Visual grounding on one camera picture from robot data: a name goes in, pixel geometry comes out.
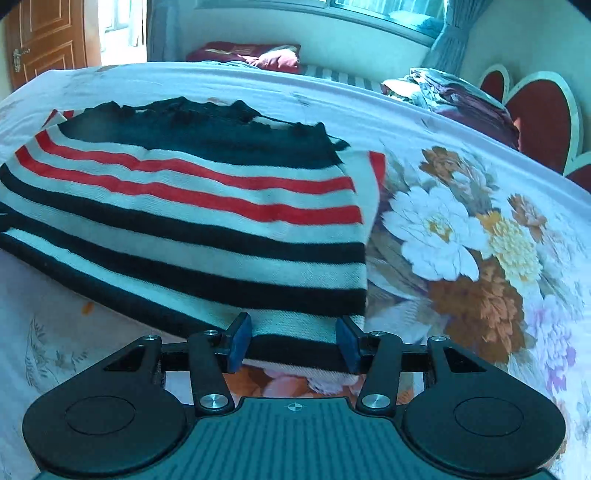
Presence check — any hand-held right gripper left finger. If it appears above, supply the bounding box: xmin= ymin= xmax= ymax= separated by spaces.
xmin=104 ymin=312 xmax=253 ymax=415

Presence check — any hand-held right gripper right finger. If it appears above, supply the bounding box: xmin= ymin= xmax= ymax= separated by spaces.
xmin=335 ymin=316 xmax=488 ymax=415

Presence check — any striped knit sweater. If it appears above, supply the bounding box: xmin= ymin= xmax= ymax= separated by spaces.
xmin=0 ymin=97 xmax=386 ymax=374

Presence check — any floral bed sheet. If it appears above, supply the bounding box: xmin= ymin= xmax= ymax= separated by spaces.
xmin=0 ymin=60 xmax=591 ymax=480

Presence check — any stack of folded blankets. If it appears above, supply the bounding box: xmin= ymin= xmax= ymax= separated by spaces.
xmin=381 ymin=67 xmax=522 ymax=151

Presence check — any maroon pillow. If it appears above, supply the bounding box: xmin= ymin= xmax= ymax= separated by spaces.
xmin=187 ymin=41 xmax=303 ymax=72

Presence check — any red and white headboard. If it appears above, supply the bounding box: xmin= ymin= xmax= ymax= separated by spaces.
xmin=478 ymin=65 xmax=591 ymax=192

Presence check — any blue curtain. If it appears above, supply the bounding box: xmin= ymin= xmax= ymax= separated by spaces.
xmin=148 ymin=0 xmax=185 ymax=62
xmin=422 ymin=0 xmax=485 ymax=75

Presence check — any sliding glass window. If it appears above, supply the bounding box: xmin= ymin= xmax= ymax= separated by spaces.
xmin=194 ymin=0 xmax=446 ymax=47

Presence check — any blue cloth on windowsill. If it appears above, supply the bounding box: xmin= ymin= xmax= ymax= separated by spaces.
xmin=388 ymin=13 xmax=444 ymax=33

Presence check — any brown wooden door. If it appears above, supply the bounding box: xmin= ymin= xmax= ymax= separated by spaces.
xmin=4 ymin=0 xmax=102 ymax=90

